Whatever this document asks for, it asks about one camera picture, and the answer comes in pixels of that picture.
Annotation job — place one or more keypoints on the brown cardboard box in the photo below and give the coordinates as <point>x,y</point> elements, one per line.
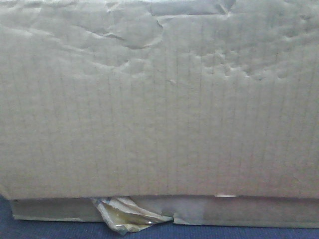
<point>140,112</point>

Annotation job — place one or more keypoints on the dark blue table cloth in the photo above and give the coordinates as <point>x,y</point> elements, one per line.
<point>16,229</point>

